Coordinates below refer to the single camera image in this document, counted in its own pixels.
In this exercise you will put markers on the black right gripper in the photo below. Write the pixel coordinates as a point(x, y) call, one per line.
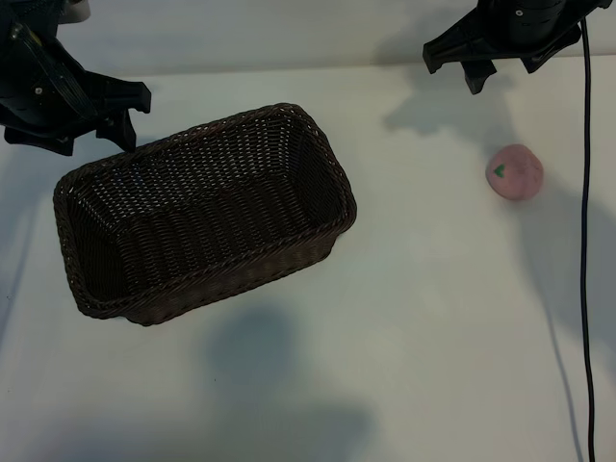
point(529, 24)

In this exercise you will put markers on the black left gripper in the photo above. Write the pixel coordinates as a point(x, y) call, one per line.
point(26, 122)

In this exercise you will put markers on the pink peach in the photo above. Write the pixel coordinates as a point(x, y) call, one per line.
point(516, 172)

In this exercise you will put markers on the dark brown wicker basket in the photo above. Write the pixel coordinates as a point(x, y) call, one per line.
point(207, 269)

